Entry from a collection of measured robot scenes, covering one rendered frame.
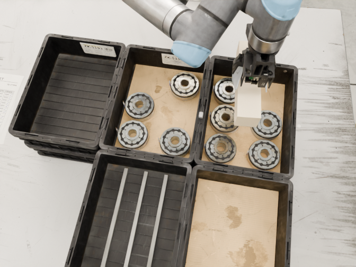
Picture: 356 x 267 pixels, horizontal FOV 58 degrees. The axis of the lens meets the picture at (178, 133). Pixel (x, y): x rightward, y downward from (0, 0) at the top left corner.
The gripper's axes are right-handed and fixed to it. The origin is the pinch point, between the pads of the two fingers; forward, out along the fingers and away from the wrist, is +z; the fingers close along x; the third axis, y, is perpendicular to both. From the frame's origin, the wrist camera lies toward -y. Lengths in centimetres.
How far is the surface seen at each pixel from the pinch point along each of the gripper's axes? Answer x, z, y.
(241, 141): 2.5, 26.0, 8.4
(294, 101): 17.6, 16.0, -3.2
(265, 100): 10.6, 26.1, -8.0
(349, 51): 88, 110, -95
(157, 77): -29.3, 26.2, -14.8
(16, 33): -97, 39, -40
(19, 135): -69, 16, 16
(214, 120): -7.2, 23.1, 2.5
